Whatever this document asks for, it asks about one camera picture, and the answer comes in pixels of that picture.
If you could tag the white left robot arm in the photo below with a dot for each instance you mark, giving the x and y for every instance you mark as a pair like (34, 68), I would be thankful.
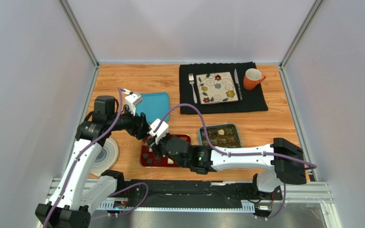
(69, 206)

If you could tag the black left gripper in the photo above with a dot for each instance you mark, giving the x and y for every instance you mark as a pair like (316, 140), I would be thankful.
(139, 128)

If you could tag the silver table knife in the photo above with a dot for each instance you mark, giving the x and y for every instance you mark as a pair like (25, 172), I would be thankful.
(238, 84)

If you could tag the black cloth placemat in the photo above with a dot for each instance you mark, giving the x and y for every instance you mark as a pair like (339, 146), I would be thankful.
(253, 100)

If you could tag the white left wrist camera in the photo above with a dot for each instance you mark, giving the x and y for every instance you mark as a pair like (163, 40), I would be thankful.
(133, 99)

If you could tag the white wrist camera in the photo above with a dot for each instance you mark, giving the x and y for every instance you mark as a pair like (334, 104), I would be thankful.
(158, 130)
(133, 99)

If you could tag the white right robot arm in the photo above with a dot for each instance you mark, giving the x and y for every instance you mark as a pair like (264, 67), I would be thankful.
(282, 162)

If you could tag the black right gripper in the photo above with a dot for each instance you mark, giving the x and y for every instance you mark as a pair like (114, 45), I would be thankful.
(158, 147)

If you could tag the orange mug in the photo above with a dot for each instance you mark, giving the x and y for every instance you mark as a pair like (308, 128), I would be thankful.
(252, 78)

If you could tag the red chocolate tray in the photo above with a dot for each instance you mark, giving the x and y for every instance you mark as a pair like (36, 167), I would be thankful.
(159, 162)

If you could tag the white egg-shaped chocolate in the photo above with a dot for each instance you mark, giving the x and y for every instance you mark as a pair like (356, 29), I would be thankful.
(221, 132)

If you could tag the silver fork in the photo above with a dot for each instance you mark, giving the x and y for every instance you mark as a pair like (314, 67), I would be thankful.
(192, 83)

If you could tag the blue chocolate tin box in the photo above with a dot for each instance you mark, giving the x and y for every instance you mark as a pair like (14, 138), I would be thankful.
(231, 139)

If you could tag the white round plate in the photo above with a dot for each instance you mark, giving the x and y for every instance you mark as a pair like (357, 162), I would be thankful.
(107, 157)

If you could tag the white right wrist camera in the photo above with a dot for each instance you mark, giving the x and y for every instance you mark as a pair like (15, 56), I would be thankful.
(158, 130)

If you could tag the floral square plate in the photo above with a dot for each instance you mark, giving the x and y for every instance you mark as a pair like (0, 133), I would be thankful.
(216, 88)

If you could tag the blue tin lid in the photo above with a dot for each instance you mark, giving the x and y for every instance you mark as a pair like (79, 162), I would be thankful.
(154, 106)

